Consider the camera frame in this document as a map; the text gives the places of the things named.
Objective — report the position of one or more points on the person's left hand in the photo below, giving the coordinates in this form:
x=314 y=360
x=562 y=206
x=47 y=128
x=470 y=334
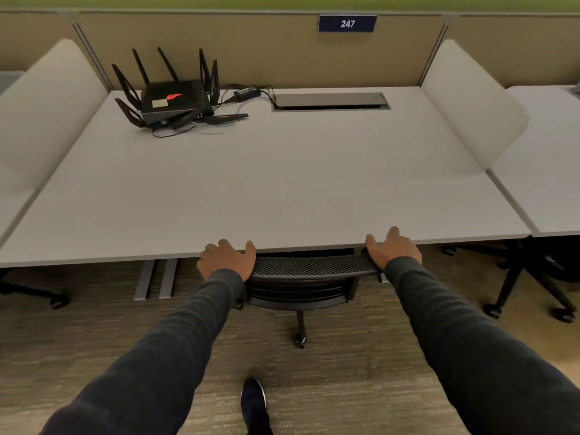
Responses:
x=224 y=260

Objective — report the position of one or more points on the person's right hand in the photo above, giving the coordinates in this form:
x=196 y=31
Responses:
x=396 y=249

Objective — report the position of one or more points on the person's left thumb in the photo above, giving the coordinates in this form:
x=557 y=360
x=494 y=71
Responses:
x=251 y=255

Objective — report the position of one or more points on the person's right thumb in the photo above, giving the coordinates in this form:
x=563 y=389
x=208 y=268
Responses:
x=371 y=245

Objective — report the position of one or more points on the black mesh office chair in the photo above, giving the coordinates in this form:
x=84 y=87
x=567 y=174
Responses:
x=308 y=267

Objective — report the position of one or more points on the person's left forearm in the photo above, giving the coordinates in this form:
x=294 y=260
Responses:
x=154 y=366

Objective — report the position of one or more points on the person's right forearm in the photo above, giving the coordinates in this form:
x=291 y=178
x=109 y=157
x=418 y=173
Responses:
x=475 y=357

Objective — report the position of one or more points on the grey desk leg foot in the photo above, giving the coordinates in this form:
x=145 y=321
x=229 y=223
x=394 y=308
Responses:
x=145 y=280
x=168 y=278

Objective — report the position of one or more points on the black office chair with castors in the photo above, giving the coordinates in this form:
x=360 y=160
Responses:
x=516 y=267

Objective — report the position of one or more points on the person's dark shoe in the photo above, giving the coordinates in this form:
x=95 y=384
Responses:
x=253 y=405

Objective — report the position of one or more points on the black power adapter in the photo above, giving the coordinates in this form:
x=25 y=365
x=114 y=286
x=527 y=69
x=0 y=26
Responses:
x=247 y=93

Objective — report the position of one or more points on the white desk side divider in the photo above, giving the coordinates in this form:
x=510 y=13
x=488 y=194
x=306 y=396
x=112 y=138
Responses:
x=471 y=104
x=45 y=113

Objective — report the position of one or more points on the black router with antennas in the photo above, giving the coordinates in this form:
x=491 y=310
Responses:
x=170 y=101

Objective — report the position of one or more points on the beige partition panel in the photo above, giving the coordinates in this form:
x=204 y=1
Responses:
x=272 y=58
x=31 y=38
x=521 y=49

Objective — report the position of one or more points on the black chair base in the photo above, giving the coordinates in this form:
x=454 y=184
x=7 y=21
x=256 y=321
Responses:
x=40 y=294

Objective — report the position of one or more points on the blue number sign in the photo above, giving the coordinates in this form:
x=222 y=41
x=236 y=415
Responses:
x=347 y=23

